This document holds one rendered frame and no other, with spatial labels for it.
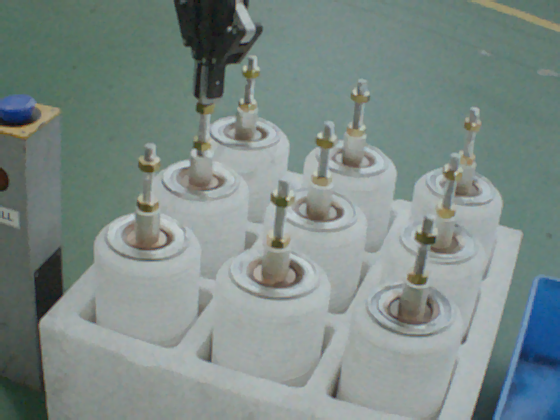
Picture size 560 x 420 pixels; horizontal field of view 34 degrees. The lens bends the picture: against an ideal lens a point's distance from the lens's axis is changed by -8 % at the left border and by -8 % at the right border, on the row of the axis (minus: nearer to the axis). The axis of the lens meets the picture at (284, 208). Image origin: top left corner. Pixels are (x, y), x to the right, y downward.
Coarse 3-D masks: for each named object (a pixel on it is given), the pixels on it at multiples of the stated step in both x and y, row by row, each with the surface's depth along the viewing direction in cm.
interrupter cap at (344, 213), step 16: (304, 192) 94; (336, 192) 94; (288, 208) 91; (304, 208) 92; (336, 208) 92; (352, 208) 92; (304, 224) 89; (320, 224) 89; (336, 224) 89; (352, 224) 90
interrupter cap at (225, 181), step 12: (168, 168) 95; (180, 168) 96; (216, 168) 96; (228, 168) 97; (168, 180) 94; (180, 180) 94; (216, 180) 95; (228, 180) 95; (180, 192) 92; (192, 192) 92; (204, 192) 92; (216, 192) 92; (228, 192) 92
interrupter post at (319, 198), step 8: (312, 184) 90; (312, 192) 90; (320, 192) 90; (328, 192) 90; (312, 200) 90; (320, 200) 90; (328, 200) 90; (312, 208) 91; (320, 208) 90; (328, 208) 91; (320, 216) 91
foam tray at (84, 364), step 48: (480, 288) 96; (48, 336) 84; (96, 336) 83; (192, 336) 85; (336, 336) 87; (480, 336) 89; (48, 384) 87; (96, 384) 85; (144, 384) 82; (192, 384) 80; (240, 384) 80; (336, 384) 85; (480, 384) 82
